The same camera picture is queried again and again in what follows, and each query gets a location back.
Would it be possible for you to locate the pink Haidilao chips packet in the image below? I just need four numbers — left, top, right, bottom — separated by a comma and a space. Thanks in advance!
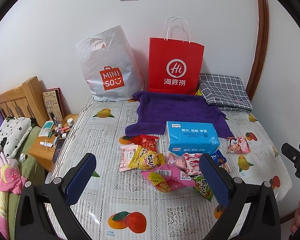
227, 137, 251, 154

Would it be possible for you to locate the Lotso bear lollipop packet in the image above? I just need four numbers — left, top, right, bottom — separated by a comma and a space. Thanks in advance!
219, 163, 231, 173

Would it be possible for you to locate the blue snack packet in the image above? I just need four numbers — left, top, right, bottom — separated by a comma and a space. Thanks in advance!
210, 150, 227, 166

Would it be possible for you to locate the green snack packet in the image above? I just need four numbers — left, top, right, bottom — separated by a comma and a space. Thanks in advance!
191, 174, 213, 202

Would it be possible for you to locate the white pink strawberry packet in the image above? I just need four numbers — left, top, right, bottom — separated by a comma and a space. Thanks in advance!
184, 153, 202, 176

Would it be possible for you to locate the magenta barcode snack packet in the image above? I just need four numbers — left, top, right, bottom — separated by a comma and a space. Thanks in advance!
141, 164, 196, 193

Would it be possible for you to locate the pale pink nougat packet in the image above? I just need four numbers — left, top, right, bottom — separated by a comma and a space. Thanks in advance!
119, 145, 138, 172

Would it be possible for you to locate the yellow snack packet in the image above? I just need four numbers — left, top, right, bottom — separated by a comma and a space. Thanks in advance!
128, 146, 165, 170

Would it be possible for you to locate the red candy packet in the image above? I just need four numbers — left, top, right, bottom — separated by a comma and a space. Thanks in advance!
140, 135, 159, 152

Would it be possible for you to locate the green bed sheet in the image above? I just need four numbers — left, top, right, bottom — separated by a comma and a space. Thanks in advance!
7, 126, 45, 239

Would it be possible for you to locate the pink cartoon blanket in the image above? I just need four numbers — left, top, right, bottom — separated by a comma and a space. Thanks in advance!
0, 144, 26, 239

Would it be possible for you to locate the wooden bedside table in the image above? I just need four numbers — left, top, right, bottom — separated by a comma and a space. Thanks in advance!
28, 113, 79, 172

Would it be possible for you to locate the white ointment tube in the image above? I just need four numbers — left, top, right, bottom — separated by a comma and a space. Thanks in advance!
40, 141, 54, 148

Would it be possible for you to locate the black smartphone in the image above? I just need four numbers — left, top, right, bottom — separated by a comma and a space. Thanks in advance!
52, 139, 65, 163

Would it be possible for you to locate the grey checked folded cloth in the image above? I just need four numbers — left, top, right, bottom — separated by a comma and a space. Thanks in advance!
198, 73, 253, 112

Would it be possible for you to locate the fruit print table cover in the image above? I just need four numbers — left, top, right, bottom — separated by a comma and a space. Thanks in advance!
52, 99, 292, 239

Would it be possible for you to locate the teal white box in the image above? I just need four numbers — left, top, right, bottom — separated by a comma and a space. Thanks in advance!
38, 120, 54, 137

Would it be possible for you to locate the black white spotted pillow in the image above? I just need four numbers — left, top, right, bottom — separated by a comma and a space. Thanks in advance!
0, 117, 33, 158

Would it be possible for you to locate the white cream jar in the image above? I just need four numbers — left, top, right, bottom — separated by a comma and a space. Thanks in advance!
67, 118, 74, 127

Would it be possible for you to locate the yellow packet behind towel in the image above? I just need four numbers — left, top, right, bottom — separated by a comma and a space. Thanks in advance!
196, 89, 203, 96

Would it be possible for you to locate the blue tissue pack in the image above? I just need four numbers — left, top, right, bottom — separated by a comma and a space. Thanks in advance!
164, 121, 220, 156

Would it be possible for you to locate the wooden headboard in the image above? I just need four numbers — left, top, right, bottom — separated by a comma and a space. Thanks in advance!
0, 76, 49, 127

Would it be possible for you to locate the patterned book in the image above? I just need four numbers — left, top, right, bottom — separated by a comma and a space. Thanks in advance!
42, 88, 64, 121

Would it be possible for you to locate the purple towel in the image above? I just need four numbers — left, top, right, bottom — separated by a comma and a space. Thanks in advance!
125, 92, 233, 139

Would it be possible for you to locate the red Haidilao paper bag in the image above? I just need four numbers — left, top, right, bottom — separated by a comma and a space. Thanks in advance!
148, 16, 205, 95

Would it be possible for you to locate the white Miniso plastic bag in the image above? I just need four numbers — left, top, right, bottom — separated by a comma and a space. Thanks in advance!
75, 25, 145, 101

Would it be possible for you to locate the brown wooden door frame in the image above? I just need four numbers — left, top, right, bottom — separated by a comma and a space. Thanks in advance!
246, 0, 269, 100

